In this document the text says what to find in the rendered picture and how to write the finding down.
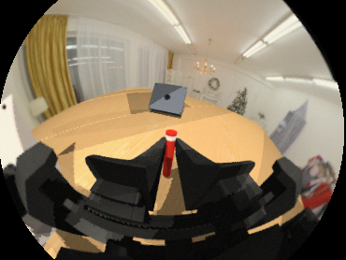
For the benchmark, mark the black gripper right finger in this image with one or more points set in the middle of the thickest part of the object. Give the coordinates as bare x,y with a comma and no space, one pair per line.
198,174

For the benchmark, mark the red peg with white band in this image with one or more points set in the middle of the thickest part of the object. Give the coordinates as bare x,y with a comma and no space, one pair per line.
171,139

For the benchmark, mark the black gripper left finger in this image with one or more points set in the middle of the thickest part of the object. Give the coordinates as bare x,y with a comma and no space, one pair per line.
143,172

